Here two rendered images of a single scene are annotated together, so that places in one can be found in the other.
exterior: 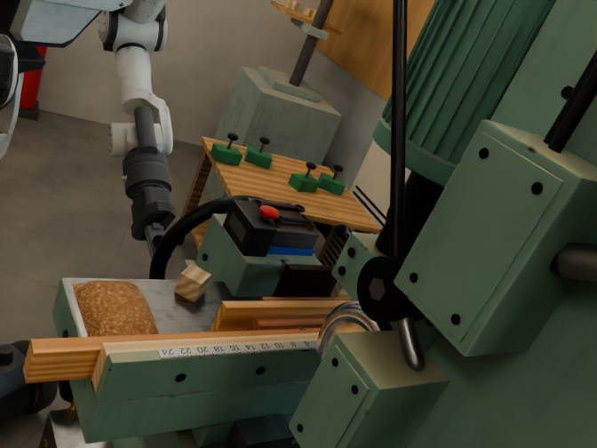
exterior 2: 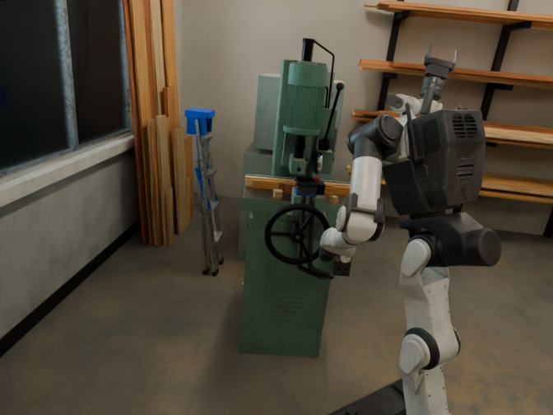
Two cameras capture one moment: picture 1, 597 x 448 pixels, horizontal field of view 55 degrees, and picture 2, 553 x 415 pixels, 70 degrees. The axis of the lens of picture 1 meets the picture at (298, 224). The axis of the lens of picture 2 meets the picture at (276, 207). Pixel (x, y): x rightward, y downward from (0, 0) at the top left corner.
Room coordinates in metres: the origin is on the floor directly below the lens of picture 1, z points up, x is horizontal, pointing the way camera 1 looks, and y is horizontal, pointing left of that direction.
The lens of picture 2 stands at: (2.26, 0.95, 1.51)
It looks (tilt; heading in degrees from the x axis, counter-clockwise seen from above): 21 degrees down; 217
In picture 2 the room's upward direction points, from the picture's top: 6 degrees clockwise
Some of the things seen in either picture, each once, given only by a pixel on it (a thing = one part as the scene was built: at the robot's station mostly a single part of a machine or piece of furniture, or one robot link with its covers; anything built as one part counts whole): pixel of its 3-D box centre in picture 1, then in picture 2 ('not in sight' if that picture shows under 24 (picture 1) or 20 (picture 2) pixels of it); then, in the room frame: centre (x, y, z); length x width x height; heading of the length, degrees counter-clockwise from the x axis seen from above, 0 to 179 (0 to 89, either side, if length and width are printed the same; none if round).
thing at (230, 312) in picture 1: (289, 320); (310, 188); (0.67, -0.04, 0.93); 0.22 x 0.01 x 0.06; 130
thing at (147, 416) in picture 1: (271, 319); (304, 204); (0.74, -0.02, 0.87); 0.61 x 0.30 x 0.06; 130
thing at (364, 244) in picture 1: (385, 289); (297, 165); (0.67, -0.14, 1.03); 0.14 x 0.07 x 0.09; 40
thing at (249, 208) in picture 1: (270, 222); (310, 186); (0.80, 0.04, 0.99); 0.13 x 0.11 x 0.06; 130
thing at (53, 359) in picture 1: (288, 345); (313, 188); (0.62, -0.05, 0.92); 0.62 x 0.02 x 0.04; 130
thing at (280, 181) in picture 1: (270, 222); not in sight; (2.28, 0.11, 0.32); 0.66 x 0.57 x 0.64; 121
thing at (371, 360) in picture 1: (363, 404); (322, 161); (0.44, -0.12, 1.02); 0.09 x 0.07 x 0.12; 130
